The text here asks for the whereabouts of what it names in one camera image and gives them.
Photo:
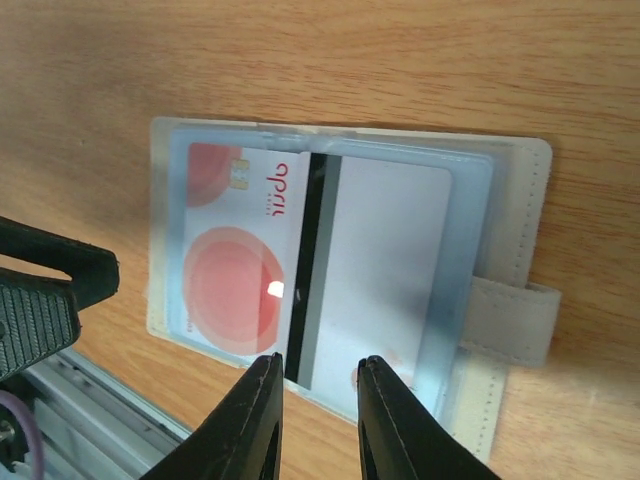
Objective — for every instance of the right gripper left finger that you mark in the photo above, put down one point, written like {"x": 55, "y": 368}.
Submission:
{"x": 241, "y": 438}

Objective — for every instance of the beige leather card holder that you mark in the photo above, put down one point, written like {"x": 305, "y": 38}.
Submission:
{"x": 494, "y": 315}

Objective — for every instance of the aluminium front rail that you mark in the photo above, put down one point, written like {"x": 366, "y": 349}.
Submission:
{"x": 94, "y": 426}

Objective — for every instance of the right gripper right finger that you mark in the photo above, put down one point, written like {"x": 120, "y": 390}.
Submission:
{"x": 399, "y": 438}

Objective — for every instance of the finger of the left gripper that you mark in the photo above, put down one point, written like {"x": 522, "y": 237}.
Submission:
{"x": 39, "y": 317}
{"x": 93, "y": 271}

